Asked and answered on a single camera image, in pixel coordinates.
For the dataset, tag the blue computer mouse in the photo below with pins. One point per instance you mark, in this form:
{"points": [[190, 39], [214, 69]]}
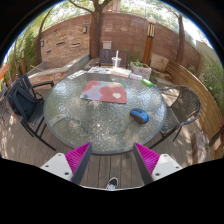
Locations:
{"points": [[139, 115]]}

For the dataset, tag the brown wicker patio chair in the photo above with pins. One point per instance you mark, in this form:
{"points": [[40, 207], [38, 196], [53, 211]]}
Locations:
{"points": [[185, 105]]}

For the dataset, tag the floral print mouse pad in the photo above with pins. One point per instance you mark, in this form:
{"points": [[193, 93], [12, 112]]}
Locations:
{"points": [[104, 91]]}

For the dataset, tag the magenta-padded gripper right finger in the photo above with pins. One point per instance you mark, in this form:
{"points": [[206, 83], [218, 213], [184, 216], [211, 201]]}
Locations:
{"points": [[163, 165]]}

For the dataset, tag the colourful picture magazine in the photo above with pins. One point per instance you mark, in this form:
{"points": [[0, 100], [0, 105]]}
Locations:
{"points": [[99, 70]]}

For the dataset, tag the grey wall box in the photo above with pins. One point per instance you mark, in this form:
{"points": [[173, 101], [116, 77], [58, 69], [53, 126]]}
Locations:
{"points": [[107, 45]]}

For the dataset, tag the clear plastic cup with straw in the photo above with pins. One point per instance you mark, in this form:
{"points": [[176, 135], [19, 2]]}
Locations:
{"points": [[116, 62]]}

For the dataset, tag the white licence plate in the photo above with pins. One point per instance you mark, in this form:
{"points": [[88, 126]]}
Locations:
{"points": [[76, 74]]}

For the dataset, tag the large tree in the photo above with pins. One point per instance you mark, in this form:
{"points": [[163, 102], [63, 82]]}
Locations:
{"points": [[96, 33]]}

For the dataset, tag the dark slatted wooden chair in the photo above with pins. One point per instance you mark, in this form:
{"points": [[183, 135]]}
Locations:
{"points": [[106, 57]]}

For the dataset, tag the wooden garden lamp post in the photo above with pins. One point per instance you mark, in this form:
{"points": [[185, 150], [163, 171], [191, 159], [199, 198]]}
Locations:
{"points": [[148, 43]]}

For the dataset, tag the black wall lamp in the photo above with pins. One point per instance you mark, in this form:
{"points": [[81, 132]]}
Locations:
{"points": [[85, 29], [42, 43]]}

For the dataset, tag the square stone slab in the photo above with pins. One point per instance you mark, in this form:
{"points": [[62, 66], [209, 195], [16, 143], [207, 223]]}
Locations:
{"points": [[159, 62]]}

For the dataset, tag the green plastic bottle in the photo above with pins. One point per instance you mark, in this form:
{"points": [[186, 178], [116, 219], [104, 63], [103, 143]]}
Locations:
{"points": [[147, 82]]}

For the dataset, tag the curved wooden bench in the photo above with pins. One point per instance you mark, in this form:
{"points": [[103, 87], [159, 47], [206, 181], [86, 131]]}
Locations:
{"points": [[196, 90]]}

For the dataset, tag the small thin pale book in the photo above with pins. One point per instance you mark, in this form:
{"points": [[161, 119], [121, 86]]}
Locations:
{"points": [[135, 76]]}

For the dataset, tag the slim tree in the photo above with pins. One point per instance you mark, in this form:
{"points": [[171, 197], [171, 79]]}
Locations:
{"points": [[180, 40]]}

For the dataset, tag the raised stone garden bed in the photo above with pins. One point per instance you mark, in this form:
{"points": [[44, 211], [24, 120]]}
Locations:
{"points": [[56, 70]]}

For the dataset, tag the black metal patio chair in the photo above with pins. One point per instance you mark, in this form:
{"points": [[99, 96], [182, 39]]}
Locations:
{"points": [[25, 103]]}

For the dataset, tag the white square planter with plant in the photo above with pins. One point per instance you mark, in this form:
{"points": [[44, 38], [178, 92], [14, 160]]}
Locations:
{"points": [[141, 70]]}

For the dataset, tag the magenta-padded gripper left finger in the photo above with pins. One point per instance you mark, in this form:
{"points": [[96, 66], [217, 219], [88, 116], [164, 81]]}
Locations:
{"points": [[60, 164]]}

